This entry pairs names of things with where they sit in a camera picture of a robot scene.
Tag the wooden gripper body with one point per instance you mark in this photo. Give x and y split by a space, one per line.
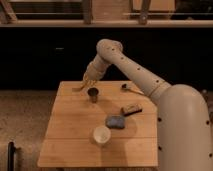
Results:
87 82

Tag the silver metal fork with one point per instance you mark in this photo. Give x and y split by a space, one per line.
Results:
77 89

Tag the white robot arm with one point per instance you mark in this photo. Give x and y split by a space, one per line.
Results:
184 140

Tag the dark metal cup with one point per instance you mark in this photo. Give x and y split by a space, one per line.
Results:
93 94

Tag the white paper cup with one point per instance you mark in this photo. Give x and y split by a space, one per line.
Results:
101 135

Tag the blue sponge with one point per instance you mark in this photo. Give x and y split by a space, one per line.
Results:
115 122

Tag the brown block sponge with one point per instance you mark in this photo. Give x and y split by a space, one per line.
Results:
131 109

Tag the wooden table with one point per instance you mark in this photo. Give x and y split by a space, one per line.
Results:
68 142

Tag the black bar object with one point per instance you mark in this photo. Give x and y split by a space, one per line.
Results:
11 152

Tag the wooden railing frame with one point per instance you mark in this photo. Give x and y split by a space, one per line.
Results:
106 13

